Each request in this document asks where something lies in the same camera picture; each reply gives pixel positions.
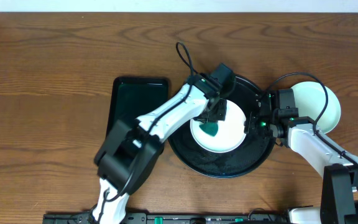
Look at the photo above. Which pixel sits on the mint green plate front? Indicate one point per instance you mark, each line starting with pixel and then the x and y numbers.
pixel 309 99

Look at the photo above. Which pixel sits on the mint green plate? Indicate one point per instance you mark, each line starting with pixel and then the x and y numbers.
pixel 309 99
pixel 332 114

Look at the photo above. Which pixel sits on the black rectangular tray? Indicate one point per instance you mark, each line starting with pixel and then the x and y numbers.
pixel 135 96

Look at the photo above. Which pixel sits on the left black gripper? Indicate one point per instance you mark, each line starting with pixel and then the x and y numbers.
pixel 214 114

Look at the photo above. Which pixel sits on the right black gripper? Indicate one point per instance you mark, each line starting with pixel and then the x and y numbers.
pixel 249 125

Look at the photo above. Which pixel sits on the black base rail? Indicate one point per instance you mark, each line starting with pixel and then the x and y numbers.
pixel 143 218

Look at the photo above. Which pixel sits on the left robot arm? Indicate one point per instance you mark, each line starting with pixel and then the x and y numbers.
pixel 131 149

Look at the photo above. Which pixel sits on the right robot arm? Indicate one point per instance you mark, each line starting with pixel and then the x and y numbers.
pixel 337 167

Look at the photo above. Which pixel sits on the green sponge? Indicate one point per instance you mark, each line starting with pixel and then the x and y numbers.
pixel 209 128

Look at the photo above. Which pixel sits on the black round tray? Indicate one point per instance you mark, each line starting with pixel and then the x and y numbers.
pixel 251 153

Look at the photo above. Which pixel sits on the white pink plate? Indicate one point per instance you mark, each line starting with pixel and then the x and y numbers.
pixel 230 134

